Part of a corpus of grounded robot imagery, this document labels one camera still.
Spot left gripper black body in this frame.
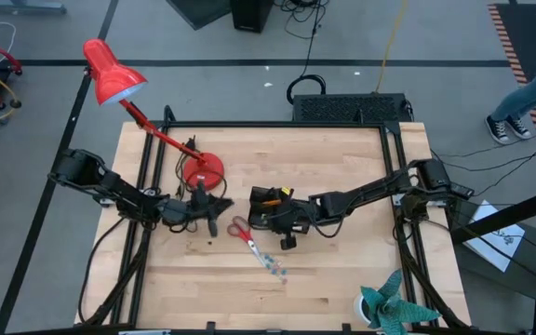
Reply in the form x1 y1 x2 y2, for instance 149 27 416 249
158 182 220 238

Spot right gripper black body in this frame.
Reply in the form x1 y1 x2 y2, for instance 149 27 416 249
266 185 316 251

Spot black mesh desk organizer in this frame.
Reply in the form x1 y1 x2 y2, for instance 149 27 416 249
248 185 297 233

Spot red-handled scissors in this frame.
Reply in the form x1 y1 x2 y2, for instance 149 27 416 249
225 215 269 267

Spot black mesh computer case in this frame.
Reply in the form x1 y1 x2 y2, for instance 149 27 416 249
291 92 413 124

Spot teal artificial plant white pot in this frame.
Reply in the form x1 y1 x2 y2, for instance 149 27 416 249
353 268 441 335

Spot red desk lamp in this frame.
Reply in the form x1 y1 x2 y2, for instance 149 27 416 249
81 38 226 193

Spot black power adapter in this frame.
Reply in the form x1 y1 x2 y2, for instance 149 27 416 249
437 180 476 200

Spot black tower box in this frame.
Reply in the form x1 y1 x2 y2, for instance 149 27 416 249
229 0 275 34

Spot dark angled panel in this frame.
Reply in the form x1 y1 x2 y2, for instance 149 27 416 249
165 0 232 31

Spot white printed paper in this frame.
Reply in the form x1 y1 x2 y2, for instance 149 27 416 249
462 199 527 274

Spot black metal stand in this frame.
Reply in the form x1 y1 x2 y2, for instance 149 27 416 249
449 181 536 335

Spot grey metal base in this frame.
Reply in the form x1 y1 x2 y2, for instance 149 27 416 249
0 0 68 15

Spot person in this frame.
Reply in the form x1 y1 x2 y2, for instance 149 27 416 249
484 34 536 145

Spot black mat orange stripes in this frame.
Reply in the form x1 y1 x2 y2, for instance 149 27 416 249
487 3 536 148

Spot black lamp cable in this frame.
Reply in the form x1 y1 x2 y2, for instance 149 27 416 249
173 133 200 201

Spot black metal table frame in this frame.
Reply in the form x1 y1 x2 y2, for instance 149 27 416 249
74 104 472 335

